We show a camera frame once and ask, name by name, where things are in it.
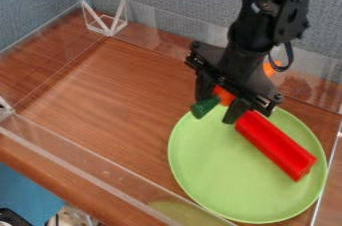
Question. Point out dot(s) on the green plate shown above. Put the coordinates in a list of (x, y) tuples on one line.
[(230, 178)]

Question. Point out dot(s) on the orange toy carrot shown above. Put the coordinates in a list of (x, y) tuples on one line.
[(222, 96)]

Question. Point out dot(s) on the red plastic block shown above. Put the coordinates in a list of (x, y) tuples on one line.
[(277, 145)]

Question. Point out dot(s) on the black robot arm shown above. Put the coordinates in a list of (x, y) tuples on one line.
[(267, 23)]

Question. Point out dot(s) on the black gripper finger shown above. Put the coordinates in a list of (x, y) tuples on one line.
[(237, 109), (205, 85)]

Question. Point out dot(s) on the clear acrylic enclosure wall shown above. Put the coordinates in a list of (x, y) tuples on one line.
[(90, 104)]

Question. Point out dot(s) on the clear acrylic corner bracket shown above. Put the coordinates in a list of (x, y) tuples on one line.
[(104, 24)]

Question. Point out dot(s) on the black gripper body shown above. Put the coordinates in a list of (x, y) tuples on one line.
[(235, 67)]

